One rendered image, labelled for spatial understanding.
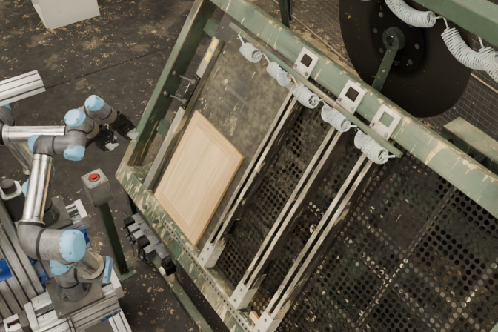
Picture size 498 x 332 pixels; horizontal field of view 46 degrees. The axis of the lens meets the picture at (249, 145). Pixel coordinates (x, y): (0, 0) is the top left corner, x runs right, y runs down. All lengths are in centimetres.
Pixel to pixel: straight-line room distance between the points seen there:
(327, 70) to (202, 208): 103
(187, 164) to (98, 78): 279
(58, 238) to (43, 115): 333
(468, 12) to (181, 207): 172
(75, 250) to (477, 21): 172
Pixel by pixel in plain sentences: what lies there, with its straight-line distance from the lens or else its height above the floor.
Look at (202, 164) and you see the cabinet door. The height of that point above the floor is 119.
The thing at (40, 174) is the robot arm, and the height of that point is 175.
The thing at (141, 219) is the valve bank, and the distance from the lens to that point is 347.
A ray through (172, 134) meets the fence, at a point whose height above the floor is 120.
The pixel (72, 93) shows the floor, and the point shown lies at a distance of 571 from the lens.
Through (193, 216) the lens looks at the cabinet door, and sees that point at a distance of 312.
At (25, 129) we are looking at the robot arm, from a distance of 281.
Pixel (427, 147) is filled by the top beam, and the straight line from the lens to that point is 222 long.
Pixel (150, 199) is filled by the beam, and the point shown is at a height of 90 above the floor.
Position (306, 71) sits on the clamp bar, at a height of 185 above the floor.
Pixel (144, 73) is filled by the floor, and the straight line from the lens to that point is 577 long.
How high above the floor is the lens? 337
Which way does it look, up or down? 44 degrees down
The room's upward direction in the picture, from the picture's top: 3 degrees counter-clockwise
